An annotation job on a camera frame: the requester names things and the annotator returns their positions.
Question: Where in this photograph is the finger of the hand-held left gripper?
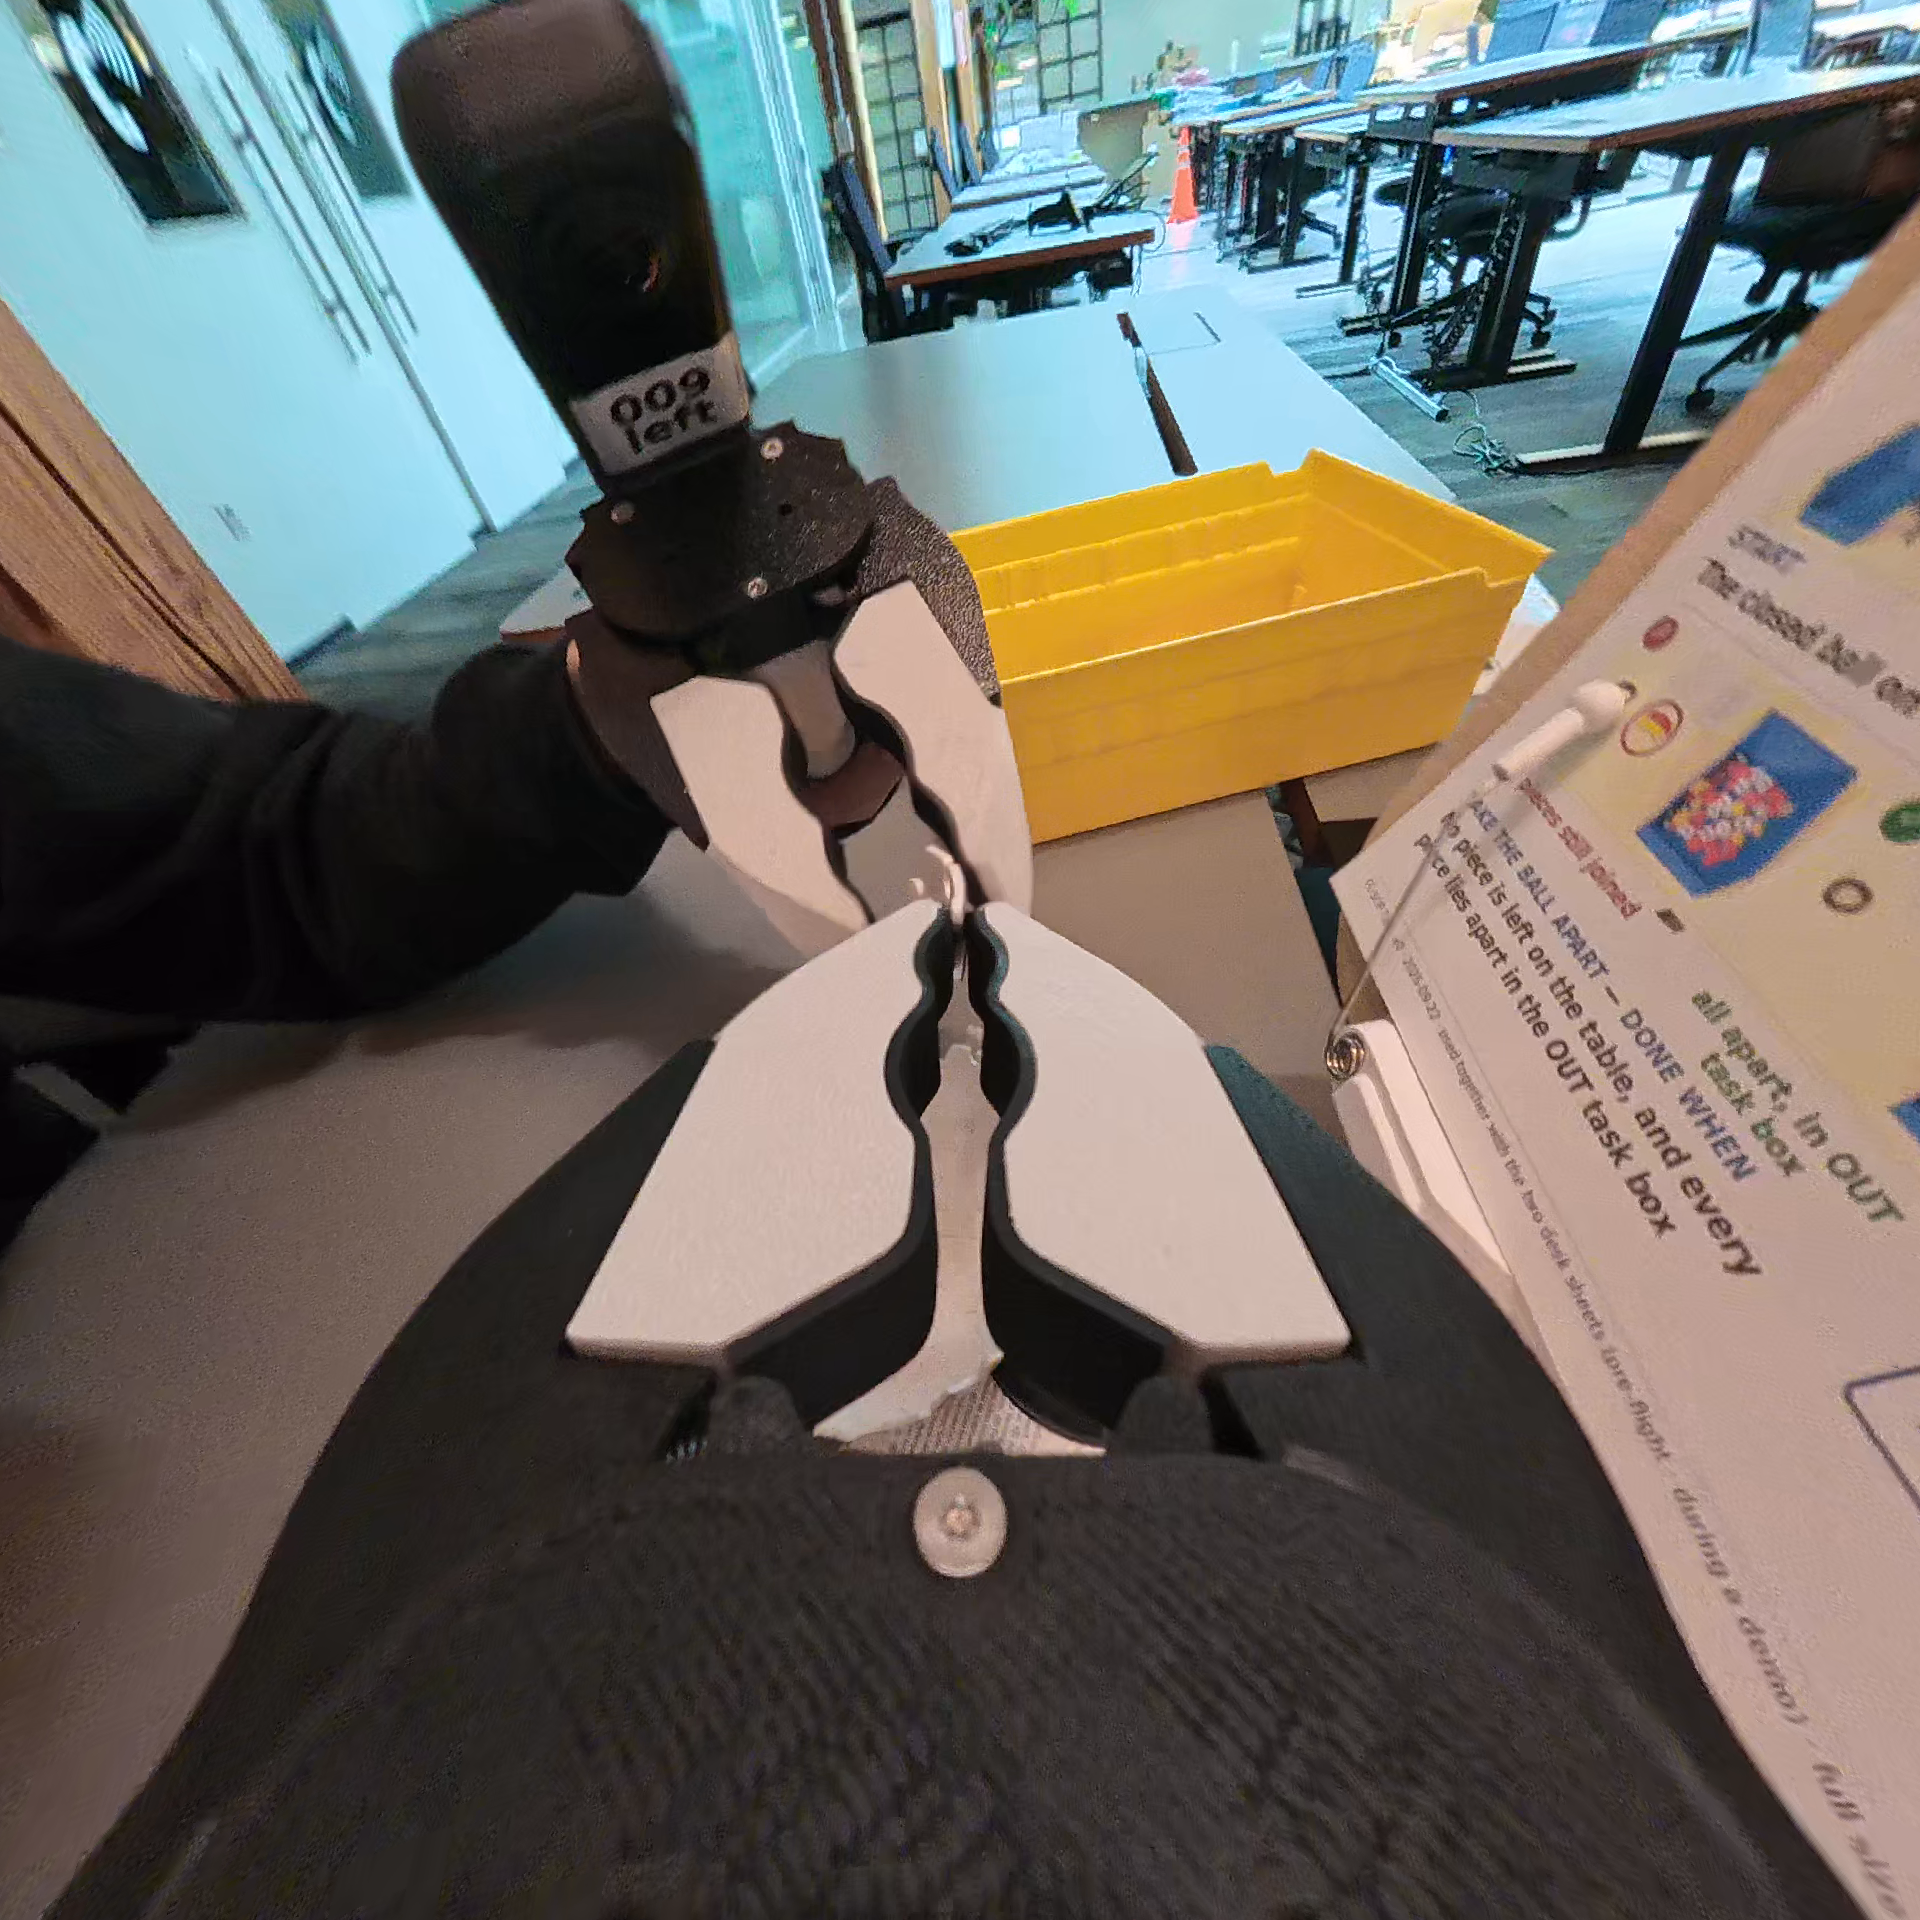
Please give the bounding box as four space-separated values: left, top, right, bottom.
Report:
647 673 880 955
827 579 1038 915

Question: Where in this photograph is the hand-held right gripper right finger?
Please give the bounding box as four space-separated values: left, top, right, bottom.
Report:
960 901 1356 1425

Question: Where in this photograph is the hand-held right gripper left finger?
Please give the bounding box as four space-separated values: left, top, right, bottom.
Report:
566 901 957 1425

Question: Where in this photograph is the single white puzzle piece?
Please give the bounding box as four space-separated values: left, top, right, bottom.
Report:
913 843 992 1070

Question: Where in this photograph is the joined white puzzle ball section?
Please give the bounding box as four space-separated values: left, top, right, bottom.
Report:
822 1050 1009 1447

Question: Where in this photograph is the person's left forearm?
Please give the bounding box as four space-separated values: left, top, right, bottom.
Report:
0 636 673 1052

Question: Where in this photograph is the yellow plastic bin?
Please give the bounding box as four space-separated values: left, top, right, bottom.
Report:
947 446 1553 846

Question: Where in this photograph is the black office chair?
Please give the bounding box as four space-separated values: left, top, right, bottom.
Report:
1685 135 1914 423
822 150 962 349

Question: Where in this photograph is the white door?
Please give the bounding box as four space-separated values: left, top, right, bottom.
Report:
0 0 602 662

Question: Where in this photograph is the printed instruction sheet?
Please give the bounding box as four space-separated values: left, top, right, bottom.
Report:
1332 255 1920 1920

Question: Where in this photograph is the instruction sheet on board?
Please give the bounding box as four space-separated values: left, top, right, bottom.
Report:
1332 194 1920 992

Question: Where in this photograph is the dark wall poster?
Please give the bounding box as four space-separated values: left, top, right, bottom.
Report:
276 0 409 200
35 0 242 229

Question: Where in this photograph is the metal wire paper clip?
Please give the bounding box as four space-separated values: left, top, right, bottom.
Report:
1323 678 1638 1080

